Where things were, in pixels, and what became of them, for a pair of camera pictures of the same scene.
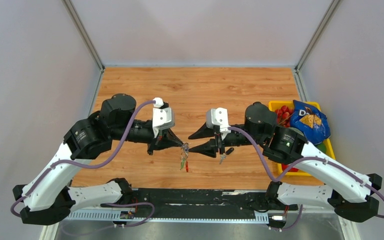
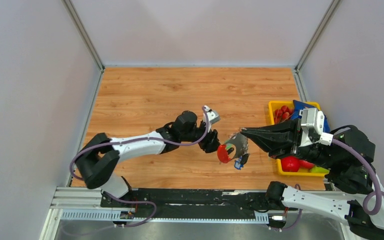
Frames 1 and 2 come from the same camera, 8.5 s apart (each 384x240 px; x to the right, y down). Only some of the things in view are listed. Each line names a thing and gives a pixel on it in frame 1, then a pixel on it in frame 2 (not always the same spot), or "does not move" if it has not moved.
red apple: (292, 169) does not move
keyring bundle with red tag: (184, 156) to (236, 148)
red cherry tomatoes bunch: (283, 116) does not move
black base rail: (201, 203) does not move
